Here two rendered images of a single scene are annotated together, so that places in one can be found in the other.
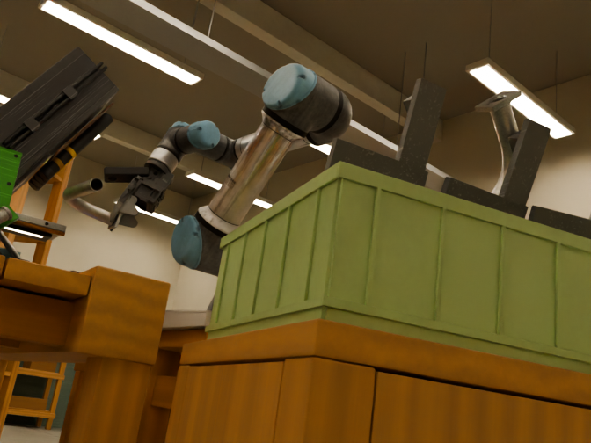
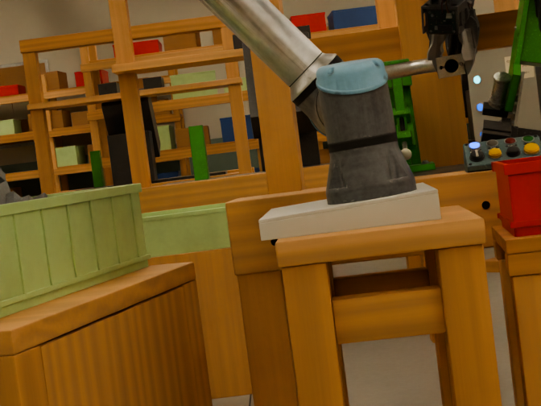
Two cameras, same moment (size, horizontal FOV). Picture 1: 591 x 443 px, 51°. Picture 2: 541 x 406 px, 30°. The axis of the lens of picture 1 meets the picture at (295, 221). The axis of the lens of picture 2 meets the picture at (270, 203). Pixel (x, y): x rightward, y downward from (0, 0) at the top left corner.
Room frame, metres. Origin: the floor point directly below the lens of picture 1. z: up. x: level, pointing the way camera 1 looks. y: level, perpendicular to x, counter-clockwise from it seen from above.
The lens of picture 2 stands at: (2.49, -1.29, 0.99)
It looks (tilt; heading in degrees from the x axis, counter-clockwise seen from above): 3 degrees down; 130
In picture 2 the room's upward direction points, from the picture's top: 7 degrees counter-clockwise
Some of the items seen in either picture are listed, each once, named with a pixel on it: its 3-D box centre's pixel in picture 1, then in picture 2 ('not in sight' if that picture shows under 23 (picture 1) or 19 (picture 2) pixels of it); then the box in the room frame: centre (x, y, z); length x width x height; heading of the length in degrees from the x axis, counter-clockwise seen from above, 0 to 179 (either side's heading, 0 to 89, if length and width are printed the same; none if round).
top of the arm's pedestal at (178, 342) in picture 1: (229, 350); (376, 234); (1.54, 0.11, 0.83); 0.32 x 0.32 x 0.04; 35
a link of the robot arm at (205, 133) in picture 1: (202, 139); not in sight; (1.54, 0.28, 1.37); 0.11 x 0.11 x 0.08; 44
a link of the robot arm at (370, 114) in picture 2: not in sight; (354, 98); (1.53, 0.12, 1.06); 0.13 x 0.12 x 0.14; 134
